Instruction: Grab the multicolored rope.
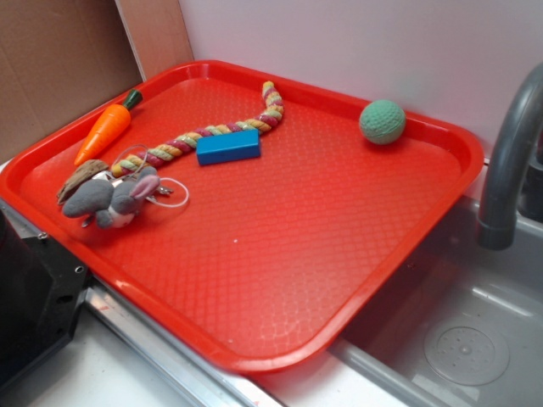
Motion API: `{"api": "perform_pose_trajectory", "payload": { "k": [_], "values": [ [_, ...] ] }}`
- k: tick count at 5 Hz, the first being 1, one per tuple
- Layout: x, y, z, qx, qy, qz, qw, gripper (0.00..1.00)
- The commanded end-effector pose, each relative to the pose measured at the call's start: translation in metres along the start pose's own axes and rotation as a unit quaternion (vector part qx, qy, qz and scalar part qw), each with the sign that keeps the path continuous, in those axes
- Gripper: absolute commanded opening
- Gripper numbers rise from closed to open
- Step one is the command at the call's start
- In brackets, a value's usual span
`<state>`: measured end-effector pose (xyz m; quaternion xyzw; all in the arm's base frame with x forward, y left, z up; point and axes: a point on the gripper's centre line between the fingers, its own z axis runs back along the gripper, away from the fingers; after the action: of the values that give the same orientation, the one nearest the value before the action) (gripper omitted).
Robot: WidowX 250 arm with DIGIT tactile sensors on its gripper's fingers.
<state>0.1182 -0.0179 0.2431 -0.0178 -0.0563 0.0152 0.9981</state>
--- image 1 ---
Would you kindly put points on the red plastic tray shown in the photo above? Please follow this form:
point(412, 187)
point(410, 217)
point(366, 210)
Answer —
point(258, 264)

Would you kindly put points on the blue rectangular block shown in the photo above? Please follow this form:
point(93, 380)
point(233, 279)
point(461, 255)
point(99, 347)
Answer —
point(228, 147)

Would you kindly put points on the green textured ball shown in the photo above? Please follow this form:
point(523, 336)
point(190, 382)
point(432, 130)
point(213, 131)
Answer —
point(382, 122)

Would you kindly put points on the orange toy carrot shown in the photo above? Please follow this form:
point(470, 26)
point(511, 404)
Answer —
point(110, 124)

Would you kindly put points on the grey curved faucet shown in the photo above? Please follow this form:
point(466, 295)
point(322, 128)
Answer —
point(513, 182)

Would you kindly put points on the grey toy sink basin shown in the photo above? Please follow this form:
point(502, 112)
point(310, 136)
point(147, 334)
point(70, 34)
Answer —
point(456, 325)

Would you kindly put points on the brown cardboard panel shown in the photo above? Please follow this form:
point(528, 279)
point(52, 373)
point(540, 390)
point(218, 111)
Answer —
point(62, 59)

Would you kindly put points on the grey plush bunny keychain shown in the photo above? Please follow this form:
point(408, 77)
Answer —
point(112, 201)

